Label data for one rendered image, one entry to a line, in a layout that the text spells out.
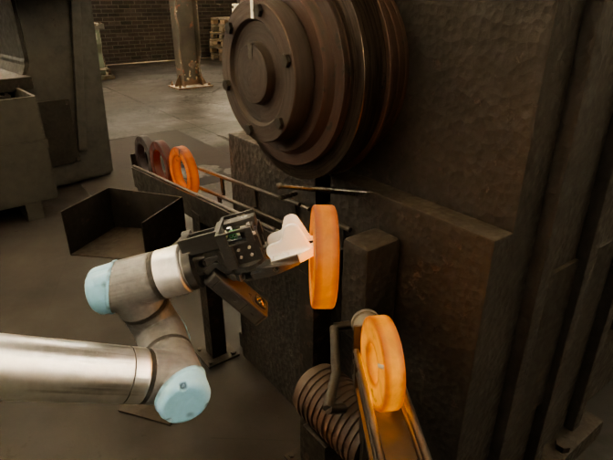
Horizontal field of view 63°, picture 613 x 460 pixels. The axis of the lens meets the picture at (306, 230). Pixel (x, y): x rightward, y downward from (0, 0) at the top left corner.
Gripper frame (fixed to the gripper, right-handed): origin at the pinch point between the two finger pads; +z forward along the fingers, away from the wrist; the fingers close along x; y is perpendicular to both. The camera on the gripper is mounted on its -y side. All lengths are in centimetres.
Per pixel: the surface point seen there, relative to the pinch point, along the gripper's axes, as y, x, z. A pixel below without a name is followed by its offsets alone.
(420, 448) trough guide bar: -25.6, -16.7, 6.1
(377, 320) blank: -16.0, 0.9, 5.0
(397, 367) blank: -20.0, -6.4, 6.1
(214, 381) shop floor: -79, 77, -56
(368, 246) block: -14.3, 23.6, 7.3
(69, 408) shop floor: -67, 65, -102
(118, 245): -16, 67, -62
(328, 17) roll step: 28.8, 30.4, 10.6
